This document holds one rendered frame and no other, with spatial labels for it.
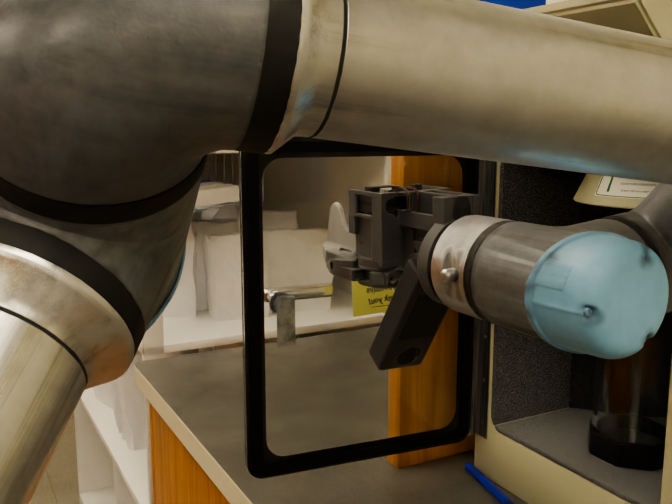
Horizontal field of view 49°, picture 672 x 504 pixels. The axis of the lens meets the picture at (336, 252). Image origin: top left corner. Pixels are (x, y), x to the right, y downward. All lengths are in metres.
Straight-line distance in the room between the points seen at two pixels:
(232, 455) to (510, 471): 0.38
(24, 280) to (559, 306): 0.29
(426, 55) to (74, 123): 0.15
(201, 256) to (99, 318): 1.60
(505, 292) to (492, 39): 0.19
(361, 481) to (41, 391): 0.72
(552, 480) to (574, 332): 0.51
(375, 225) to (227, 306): 1.29
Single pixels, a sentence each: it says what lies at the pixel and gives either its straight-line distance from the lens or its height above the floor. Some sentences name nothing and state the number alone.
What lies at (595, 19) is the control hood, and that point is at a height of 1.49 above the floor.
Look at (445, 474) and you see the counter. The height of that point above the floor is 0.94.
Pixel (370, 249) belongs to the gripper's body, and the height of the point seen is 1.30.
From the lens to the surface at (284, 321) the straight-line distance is 0.85.
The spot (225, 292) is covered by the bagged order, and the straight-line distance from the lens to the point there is 1.86.
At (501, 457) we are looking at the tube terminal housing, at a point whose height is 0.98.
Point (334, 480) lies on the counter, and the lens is 1.03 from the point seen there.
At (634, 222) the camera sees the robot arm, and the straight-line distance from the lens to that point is 0.53.
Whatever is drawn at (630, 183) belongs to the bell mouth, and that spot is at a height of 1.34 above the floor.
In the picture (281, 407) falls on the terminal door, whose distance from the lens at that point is 0.90.
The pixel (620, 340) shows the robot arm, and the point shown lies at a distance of 0.47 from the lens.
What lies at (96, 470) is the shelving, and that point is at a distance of 2.98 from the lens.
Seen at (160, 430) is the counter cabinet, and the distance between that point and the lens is 1.51.
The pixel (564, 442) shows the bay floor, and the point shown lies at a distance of 0.99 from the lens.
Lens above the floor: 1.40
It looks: 10 degrees down
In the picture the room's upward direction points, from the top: straight up
